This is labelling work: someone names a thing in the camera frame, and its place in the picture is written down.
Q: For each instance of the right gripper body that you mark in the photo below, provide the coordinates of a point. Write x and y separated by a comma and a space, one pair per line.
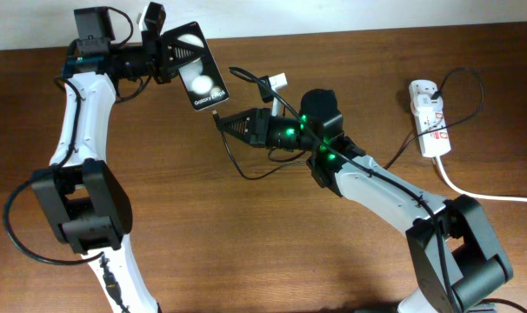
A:
262, 137

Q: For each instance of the white USB charger adapter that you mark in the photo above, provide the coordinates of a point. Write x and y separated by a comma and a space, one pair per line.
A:
423, 104

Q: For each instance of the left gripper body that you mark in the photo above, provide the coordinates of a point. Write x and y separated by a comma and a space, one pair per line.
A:
153, 54

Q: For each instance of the black smartphone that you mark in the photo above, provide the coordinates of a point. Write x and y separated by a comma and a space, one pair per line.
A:
202, 79

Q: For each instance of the white power strip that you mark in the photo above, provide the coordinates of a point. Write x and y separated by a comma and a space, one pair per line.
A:
433, 137

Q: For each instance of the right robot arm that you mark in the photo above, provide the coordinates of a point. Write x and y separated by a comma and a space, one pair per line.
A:
457, 257

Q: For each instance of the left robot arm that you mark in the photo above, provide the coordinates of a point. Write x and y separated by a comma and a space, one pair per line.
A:
86, 207

